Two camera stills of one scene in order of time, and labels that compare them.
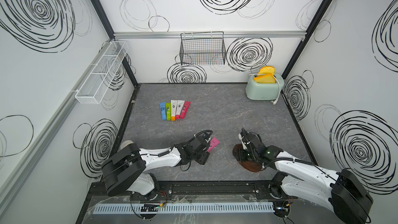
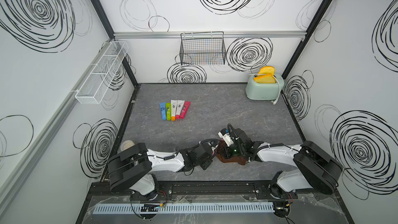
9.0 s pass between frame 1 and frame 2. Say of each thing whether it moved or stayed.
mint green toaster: stayed
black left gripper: moved
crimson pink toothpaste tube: stayed
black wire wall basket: stayed
